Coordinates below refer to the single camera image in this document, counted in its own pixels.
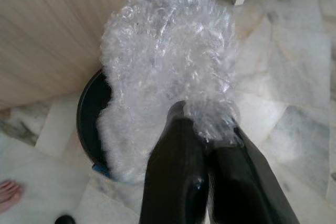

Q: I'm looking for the clear bubble wrap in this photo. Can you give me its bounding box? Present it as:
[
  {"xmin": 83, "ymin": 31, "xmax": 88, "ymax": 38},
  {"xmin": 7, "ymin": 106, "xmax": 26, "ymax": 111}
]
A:
[{"xmin": 98, "ymin": 0, "xmax": 241, "ymax": 183}]

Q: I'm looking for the small blue item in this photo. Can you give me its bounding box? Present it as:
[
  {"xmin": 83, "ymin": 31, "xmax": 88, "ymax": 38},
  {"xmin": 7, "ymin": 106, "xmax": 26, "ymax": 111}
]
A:
[{"xmin": 91, "ymin": 163, "xmax": 110, "ymax": 179}]

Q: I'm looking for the bare person foot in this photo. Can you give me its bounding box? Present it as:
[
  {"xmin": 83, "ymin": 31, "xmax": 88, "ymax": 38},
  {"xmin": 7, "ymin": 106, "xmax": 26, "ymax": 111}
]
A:
[{"xmin": 0, "ymin": 179, "xmax": 25, "ymax": 213}]

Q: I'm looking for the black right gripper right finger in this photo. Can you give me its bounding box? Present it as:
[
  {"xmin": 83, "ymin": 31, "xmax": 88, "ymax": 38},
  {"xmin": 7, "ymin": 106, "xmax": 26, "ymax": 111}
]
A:
[{"xmin": 208, "ymin": 126, "xmax": 301, "ymax": 224}]

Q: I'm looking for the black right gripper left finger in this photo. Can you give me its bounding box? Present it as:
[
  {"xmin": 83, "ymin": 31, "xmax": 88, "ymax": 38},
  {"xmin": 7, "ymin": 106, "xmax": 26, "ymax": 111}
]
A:
[{"xmin": 139, "ymin": 100, "xmax": 211, "ymax": 224}]

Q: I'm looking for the black round rubbish bin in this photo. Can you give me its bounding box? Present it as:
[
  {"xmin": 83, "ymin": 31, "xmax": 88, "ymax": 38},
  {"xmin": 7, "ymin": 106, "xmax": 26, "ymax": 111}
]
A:
[{"xmin": 76, "ymin": 68, "xmax": 119, "ymax": 183}]

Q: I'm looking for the light wooden cabinet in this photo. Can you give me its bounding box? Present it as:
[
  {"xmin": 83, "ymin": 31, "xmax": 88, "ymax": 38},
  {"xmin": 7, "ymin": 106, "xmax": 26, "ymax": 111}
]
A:
[{"xmin": 0, "ymin": 0, "xmax": 140, "ymax": 112}]

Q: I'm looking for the black rounded object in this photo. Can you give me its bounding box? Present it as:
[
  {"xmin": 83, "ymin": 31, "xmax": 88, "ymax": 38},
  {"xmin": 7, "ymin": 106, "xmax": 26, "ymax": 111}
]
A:
[{"xmin": 55, "ymin": 214, "xmax": 76, "ymax": 224}]

